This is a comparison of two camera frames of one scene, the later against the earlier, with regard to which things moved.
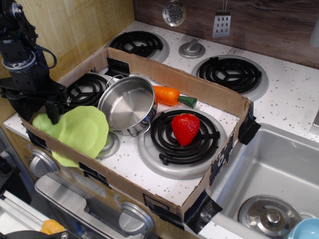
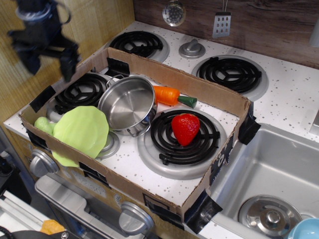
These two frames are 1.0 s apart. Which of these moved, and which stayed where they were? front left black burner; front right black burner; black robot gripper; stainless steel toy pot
Moved: black robot gripper
Stayed: front right black burner; front left black burner; stainless steel toy pot
